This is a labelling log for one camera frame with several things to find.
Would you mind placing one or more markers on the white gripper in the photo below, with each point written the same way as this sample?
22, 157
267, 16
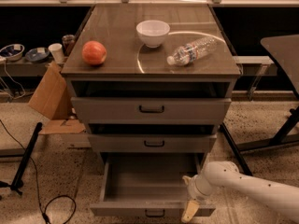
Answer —
193, 187

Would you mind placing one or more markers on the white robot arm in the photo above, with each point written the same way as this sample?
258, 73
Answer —
279, 197

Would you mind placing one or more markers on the grey middle drawer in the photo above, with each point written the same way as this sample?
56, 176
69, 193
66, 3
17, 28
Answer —
152, 143

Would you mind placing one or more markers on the grey drawer cabinet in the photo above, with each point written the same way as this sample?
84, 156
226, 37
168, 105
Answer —
133, 70

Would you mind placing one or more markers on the grey top drawer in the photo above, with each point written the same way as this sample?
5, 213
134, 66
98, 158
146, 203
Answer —
151, 110

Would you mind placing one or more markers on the black right stand leg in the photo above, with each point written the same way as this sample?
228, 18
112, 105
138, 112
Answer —
235, 150

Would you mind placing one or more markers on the black stand leg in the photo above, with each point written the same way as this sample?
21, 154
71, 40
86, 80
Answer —
25, 154
235, 150

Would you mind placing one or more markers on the clear plastic water bottle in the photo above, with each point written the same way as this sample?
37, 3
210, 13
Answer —
192, 51

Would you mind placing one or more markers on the brown cardboard box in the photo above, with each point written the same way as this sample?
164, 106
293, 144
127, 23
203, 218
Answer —
51, 99

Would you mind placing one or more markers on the red apple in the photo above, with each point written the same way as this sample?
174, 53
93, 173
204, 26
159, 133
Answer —
93, 53

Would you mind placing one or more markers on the black left stand leg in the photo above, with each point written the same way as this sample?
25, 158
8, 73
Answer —
25, 154

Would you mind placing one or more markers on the dark glass jar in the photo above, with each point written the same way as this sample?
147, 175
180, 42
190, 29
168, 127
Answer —
68, 42

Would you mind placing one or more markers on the white paper cup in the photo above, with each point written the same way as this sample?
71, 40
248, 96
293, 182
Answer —
56, 50

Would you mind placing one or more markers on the blue bowl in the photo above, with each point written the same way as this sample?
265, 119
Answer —
37, 55

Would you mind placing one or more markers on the white rimmed bowl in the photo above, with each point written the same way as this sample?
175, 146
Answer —
12, 52

